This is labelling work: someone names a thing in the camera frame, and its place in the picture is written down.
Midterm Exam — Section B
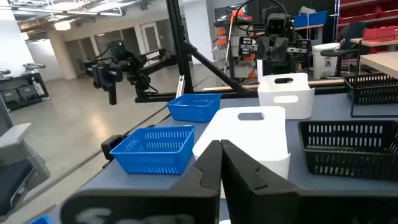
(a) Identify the black equipment cart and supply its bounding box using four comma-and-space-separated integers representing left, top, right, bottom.
0, 63, 50, 111

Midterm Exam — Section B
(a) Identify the light wood table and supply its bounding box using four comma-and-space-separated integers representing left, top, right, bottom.
359, 51, 398, 79
349, 36, 398, 48

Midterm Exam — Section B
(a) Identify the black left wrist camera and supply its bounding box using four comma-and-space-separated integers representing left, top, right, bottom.
265, 12, 289, 36

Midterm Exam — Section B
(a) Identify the black aluminium table frame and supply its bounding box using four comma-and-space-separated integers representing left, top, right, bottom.
134, 0, 259, 103

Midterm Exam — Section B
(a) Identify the blue storage bin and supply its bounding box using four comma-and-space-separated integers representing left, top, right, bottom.
293, 11, 329, 29

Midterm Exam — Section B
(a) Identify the black slotted plastic basket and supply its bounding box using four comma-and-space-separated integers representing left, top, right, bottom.
297, 119, 398, 182
343, 73, 398, 106

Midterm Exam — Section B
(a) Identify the ceiling light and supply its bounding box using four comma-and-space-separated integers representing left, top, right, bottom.
53, 20, 73, 32

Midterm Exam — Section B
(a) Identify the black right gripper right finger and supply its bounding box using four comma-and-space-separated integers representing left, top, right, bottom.
221, 139, 398, 224

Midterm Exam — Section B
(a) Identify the grey furniture unit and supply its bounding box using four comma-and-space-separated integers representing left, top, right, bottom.
0, 93, 51, 215

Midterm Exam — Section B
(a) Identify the parts rack with orange items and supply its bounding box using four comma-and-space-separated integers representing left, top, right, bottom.
212, 9, 261, 86

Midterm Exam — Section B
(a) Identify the white trash bin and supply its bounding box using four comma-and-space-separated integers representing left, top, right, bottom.
312, 42, 341, 80

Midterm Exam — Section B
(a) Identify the background black robot gripper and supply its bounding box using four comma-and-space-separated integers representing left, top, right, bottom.
83, 60, 124, 106

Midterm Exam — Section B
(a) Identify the white plastic handled basket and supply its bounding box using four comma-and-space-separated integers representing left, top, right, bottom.
256, 72, 316, 121
192, 105, 292, 180

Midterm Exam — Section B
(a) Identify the red storage bin rack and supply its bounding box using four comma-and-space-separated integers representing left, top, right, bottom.
337, 0, 398, 54

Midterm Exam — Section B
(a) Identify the black table-level camera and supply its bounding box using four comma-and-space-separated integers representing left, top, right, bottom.
101, 134, 125, 161

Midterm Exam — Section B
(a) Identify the white pole orange handle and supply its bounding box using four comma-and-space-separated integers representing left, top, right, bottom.
223, 9, 245, 75

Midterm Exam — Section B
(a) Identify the blue slotted plastic basket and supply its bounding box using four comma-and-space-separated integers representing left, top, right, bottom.
29, 213, 56, 224
109, 124, 197, 175
166, 93, 223, 124

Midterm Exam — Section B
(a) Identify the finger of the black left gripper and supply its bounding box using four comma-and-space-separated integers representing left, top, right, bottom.
272, 35, 290, 62
256, 35, 274, 62

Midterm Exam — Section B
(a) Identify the black office chair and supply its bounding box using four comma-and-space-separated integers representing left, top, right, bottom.
320, 22, 368, 78

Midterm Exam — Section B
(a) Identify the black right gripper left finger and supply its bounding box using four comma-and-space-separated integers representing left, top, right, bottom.
60, 139, 223, 224

